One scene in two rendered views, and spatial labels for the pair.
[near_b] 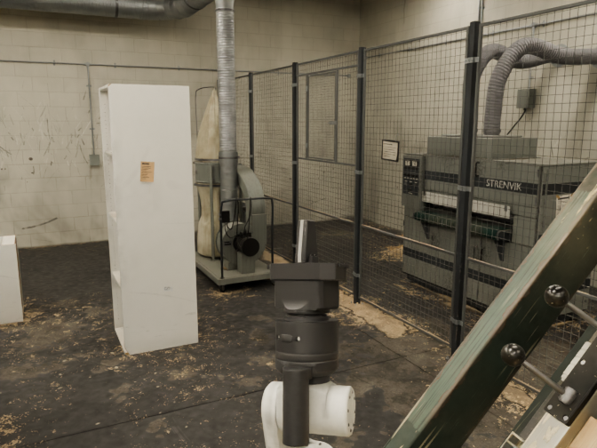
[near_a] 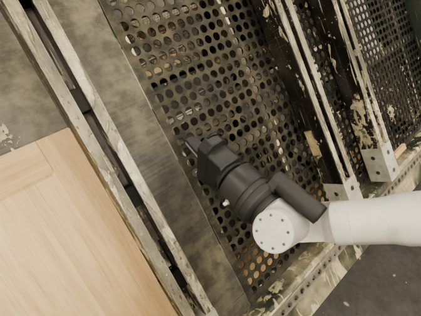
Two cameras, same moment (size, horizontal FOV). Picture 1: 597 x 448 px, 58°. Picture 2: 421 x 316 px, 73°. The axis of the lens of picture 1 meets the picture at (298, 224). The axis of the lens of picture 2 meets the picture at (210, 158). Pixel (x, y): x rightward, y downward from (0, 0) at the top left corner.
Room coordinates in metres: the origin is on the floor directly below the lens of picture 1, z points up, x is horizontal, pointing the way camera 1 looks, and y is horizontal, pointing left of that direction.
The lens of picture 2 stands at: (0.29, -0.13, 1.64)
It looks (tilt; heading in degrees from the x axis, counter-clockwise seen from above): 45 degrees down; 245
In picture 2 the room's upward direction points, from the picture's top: straight up
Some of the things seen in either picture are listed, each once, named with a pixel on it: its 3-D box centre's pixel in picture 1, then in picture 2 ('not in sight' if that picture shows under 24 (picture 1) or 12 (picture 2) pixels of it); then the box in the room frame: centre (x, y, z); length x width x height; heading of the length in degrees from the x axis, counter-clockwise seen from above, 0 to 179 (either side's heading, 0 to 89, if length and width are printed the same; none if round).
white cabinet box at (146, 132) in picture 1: (148, 217); not in sight; (4.28, 1.22, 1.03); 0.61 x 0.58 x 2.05; 26
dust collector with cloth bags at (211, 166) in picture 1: (226, 182); not in sight; (6.15, 0.83, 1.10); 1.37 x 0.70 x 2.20; 26
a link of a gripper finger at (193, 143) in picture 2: not in sight; (198, 145); (0.13, -0.53, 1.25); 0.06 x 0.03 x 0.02; 107
